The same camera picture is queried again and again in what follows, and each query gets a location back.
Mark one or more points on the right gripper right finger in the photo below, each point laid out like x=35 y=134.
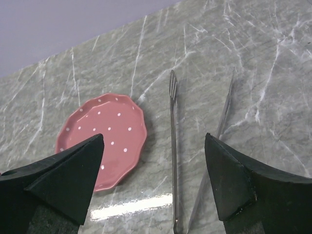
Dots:
x=254 y=198

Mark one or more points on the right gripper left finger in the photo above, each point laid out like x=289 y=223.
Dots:
x=52 y=195

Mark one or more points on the metal tongs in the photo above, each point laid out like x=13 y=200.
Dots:
x=173 y=84

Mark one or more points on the pink scalloped plate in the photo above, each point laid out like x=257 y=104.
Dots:
x=121 y=122

